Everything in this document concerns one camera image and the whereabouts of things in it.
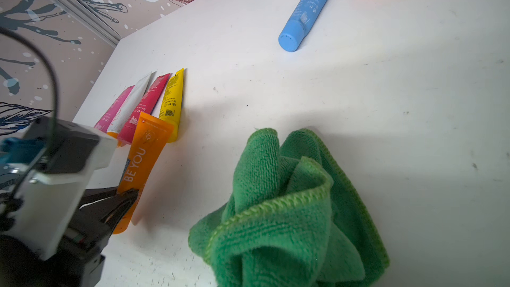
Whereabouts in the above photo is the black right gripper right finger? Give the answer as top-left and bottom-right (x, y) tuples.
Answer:
(79, 189), (139, 231)

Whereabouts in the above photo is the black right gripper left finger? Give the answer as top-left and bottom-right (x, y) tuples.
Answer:
(79, 187), (117, 207)

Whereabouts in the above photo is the white toothpaste tube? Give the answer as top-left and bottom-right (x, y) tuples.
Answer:
(107, 72), (154, 139)

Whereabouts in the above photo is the magenta toothpaste tube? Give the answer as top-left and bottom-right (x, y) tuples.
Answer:
(94, 86), (134, 133)

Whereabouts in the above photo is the blue toothpaste tube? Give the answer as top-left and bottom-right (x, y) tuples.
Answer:
(278, 0), (328, 52)

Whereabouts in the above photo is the orange toothpaste tube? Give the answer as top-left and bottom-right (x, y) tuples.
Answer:
(113, 112), (174, 235)

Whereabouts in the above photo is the green cleaning cloth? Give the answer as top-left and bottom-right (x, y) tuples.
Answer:
(188, 128), (390, 286)

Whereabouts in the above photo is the yellow toothpaste tube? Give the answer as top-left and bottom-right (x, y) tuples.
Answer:
(159, 68), (185, 143)

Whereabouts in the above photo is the red pink toothpaste tube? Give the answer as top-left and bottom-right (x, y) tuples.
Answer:
(118, 73), (171, 144)

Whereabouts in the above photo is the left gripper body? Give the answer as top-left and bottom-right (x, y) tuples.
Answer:
(1, 207), (112, 286)

